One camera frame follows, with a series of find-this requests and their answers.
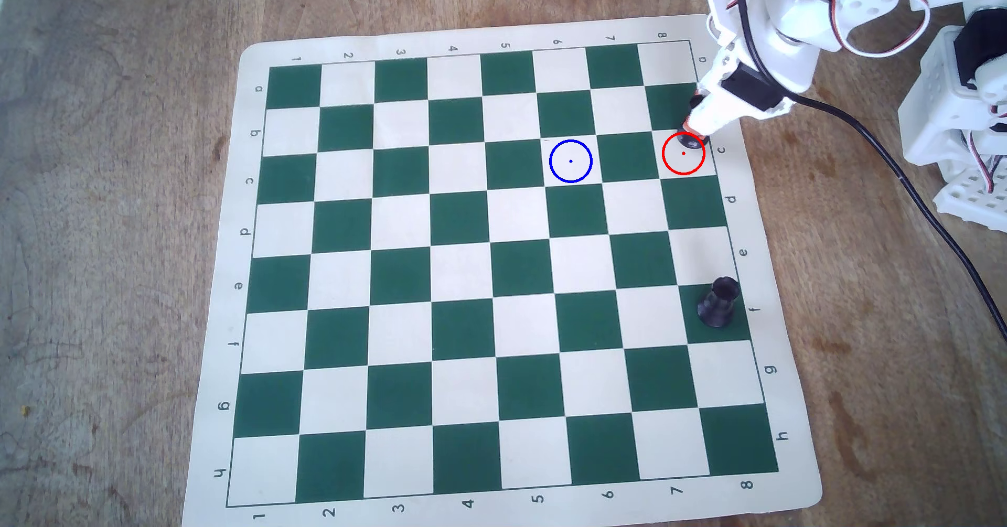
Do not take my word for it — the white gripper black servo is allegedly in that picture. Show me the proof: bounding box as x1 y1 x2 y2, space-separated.
682 0 821 138

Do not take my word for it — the black chess pawn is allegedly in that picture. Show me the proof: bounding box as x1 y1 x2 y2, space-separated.
688 94 711 149

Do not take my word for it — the black chess rook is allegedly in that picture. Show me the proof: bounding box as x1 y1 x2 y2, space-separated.
698 276 742 329

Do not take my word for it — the green white chess mat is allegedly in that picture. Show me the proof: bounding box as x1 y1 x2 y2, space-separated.
181 14 824 527

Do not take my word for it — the black camera cable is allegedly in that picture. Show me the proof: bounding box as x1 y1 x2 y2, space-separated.
725 0 1007 339

